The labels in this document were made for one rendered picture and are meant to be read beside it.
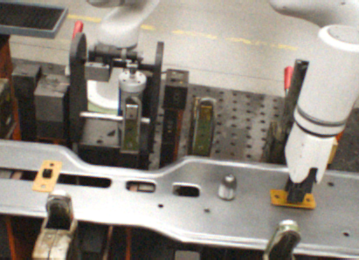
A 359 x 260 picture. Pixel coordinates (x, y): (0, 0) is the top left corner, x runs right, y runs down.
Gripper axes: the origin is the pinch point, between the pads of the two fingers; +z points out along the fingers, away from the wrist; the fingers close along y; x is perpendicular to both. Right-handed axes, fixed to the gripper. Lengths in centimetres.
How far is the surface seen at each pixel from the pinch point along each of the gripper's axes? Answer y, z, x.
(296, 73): -14.9, -16.0, -1.5
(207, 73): -220, 104, -1
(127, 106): -12.9, -5.6, -33.4
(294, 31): -306, 104, 73
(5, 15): -33, -13, -64
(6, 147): -7, 3, -57
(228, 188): 1.6, 0.1, -12.7
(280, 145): -13.1, 0.2, -1.0
